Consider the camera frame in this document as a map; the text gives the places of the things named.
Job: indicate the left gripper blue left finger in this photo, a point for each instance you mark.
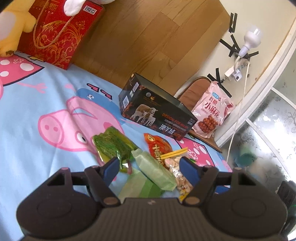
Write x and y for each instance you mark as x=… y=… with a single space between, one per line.
x=99 y=179

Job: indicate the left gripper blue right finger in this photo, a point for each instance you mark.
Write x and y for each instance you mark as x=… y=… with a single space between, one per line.
x=203 y=180

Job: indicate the peanut bag yellow trim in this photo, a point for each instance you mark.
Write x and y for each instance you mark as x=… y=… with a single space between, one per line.
x=171 y=161

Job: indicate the green seaweed snack bag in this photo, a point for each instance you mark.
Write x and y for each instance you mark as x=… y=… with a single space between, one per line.
x=113 y=144

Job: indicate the light green snack pack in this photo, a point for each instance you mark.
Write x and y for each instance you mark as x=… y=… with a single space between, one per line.
x=139 y=186
x=157 y=173

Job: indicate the red orange snack packet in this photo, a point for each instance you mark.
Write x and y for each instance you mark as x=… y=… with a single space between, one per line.
x=157 y=146

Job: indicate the green blue object behind glass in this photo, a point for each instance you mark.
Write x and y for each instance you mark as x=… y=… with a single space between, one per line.
x=246 y=157

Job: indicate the pink fried dough snack bag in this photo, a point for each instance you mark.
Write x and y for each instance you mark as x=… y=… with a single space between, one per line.
x=211 y=110

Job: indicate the peppa pig blue bedsheet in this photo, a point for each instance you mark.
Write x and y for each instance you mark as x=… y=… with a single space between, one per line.
x=48 y=117

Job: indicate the brown seat cushion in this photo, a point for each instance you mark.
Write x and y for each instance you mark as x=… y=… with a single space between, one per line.
x=189 y=97

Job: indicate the black sheep print box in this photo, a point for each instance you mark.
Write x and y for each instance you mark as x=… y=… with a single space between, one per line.
x=147 y=104

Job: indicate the white power strip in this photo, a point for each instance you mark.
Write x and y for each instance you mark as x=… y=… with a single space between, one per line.
x=235 y=72

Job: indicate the wooden headboard panel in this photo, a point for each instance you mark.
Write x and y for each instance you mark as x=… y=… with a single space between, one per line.
x=166 y=42

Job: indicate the red gift bag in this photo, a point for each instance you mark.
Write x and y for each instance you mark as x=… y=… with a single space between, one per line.
x=56 y=37

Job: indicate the pink blue unicorn plush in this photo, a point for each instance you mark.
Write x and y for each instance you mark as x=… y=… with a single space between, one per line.
x=72 y=7

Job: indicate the yellow duck plush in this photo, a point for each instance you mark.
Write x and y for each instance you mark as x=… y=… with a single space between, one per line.
x=15 y=19

